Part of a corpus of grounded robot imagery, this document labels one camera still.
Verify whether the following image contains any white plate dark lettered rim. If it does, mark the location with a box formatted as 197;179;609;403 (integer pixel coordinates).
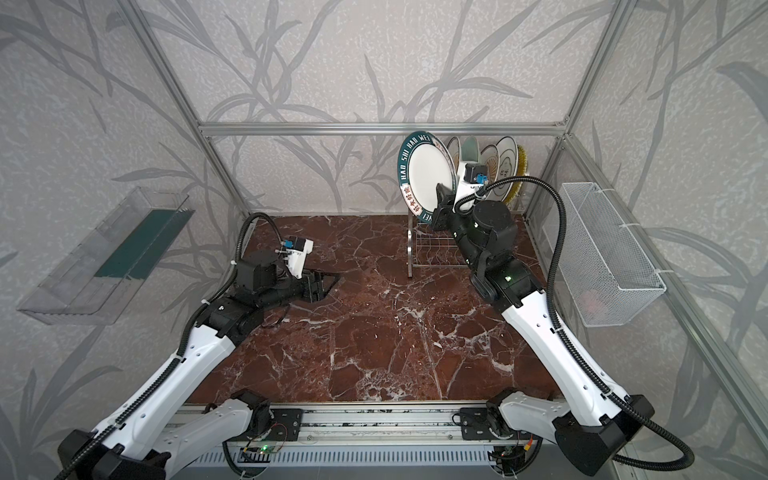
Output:
397;131;457;223

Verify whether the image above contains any green flower plate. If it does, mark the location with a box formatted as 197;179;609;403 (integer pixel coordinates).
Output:
461;136;480;163

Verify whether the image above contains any large orange sunburst plate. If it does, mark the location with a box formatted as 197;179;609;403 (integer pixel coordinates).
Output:
447;136;462;172

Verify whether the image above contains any small orange sunburst plate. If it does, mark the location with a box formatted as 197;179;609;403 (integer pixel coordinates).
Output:
480;144;499;183

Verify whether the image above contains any yellow woven bamboo plate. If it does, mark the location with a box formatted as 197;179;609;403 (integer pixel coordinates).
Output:
505;145;528;205

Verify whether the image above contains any white plate green rim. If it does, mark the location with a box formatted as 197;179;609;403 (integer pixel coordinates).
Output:
489;136;518;201

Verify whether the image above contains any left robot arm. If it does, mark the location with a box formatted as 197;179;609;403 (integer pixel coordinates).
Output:
57;248;340;479

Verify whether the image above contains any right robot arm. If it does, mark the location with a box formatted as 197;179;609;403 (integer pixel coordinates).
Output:
431;184;655;476

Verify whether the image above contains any stainless steel dish rack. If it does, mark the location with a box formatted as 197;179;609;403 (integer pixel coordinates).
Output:
406;211;464;278

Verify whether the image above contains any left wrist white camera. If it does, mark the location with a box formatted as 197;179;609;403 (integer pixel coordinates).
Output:
280;236;314;279

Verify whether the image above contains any wrist white camera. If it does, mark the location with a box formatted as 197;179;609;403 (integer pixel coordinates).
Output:
454;161;488;213
280;236;314;279

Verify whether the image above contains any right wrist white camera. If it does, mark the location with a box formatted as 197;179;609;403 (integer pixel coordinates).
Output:
454;161;488;213

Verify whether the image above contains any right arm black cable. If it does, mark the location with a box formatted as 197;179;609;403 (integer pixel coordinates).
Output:
454;175;696;472

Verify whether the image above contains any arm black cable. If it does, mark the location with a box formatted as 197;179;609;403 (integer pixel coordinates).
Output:
53;212;283;480
454;175;696;472

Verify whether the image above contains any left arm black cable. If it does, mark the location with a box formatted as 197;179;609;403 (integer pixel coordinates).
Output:
53;212;283;480

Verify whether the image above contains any white wire mesh basket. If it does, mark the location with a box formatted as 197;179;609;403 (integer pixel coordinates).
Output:
558;182;666;327

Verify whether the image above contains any aluminium frame rail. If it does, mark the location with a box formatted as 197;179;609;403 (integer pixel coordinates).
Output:
198;122;565;137

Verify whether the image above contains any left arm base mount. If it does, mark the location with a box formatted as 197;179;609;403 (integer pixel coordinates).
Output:
233;408;304;443

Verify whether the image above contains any clear plastic wall shelf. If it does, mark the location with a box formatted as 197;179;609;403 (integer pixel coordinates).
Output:
17;187;194;326

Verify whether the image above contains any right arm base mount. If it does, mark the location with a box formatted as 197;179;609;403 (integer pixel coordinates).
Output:
451;388;538;441

